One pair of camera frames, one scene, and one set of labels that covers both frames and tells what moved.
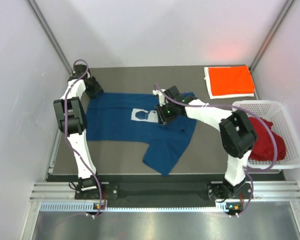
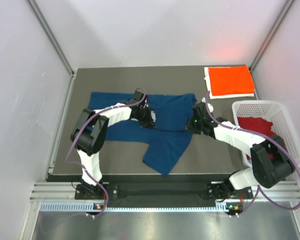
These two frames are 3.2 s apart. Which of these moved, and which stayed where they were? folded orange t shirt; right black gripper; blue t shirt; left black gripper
Moved: right black gripper; left black gripper
Stayed: folded orange t shirt; blue t shirt
